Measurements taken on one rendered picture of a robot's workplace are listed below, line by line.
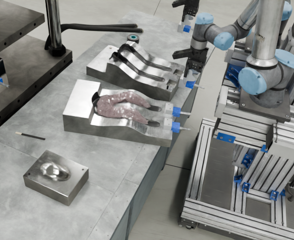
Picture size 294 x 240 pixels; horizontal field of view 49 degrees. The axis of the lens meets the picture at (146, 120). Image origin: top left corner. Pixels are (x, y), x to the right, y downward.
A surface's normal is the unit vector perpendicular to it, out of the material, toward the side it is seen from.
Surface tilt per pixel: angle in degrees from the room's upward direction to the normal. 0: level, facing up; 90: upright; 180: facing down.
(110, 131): 90
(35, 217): 0
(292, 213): 0
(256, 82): 97
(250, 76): 98
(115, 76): 90
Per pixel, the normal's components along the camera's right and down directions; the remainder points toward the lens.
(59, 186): 0.11, -0.71
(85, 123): -0.11, 0.69
